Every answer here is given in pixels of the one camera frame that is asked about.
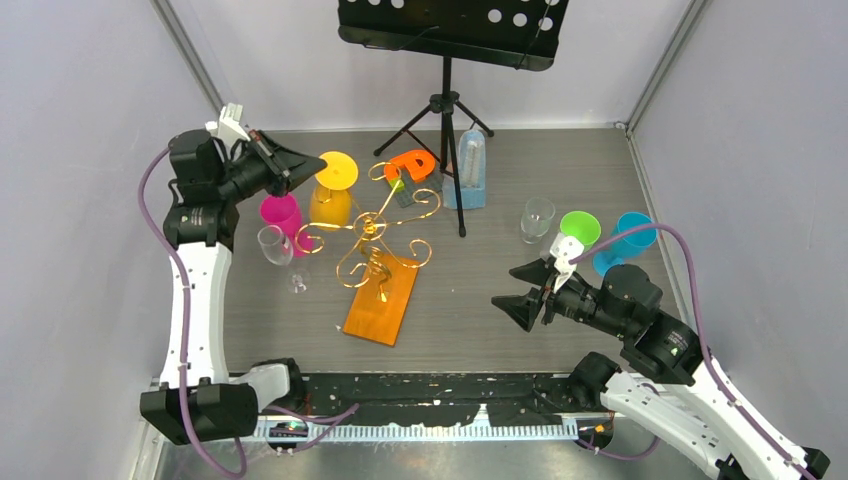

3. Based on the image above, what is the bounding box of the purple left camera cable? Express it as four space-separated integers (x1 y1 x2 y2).
137 145 250 480

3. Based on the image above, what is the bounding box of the clear wine glass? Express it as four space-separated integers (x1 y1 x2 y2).
257 225 311 294
520 197 556 244

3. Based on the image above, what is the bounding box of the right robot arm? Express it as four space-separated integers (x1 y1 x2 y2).
491 259 830 479

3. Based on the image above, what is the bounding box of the clear wine glass front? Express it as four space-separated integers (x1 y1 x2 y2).
520 197 556 244

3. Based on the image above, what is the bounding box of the orange ring toy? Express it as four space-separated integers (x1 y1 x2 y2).
383 149 437 184

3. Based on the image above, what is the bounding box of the clear wine glass back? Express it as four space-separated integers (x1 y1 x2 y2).
257 225 311 294

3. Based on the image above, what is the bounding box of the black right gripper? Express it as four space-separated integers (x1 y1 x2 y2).
490 255 629 337

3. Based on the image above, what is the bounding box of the orange wine glass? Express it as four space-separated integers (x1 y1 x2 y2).
309 151 359 226

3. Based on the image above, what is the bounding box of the blue wine glass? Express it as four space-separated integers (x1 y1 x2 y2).
593 212 658 277

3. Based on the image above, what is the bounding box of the black music stand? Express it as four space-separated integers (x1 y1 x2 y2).
337 0 569 219

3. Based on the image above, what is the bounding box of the pink wine glass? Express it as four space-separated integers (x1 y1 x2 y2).
259 194 313 250

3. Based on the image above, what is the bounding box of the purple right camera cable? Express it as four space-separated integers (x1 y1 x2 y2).
569 222 819 480

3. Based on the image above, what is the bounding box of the purple camera cable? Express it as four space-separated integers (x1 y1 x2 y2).
137 145 250 480
569 222 819 480

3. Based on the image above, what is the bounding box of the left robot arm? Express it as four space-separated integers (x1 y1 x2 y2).
140 129 327 445

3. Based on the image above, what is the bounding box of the grey building plate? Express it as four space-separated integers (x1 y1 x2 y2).
393 171 443 208

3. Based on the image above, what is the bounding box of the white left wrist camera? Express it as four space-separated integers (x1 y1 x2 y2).
204 103 251 150

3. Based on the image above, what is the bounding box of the green wine glass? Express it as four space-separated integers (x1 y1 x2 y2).
559 210 602 251

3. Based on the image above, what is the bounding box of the gold wire wine glass rack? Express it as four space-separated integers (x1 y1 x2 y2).
295 180 442 347

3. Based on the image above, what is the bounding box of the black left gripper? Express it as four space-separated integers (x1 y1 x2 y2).
216 129 327 204

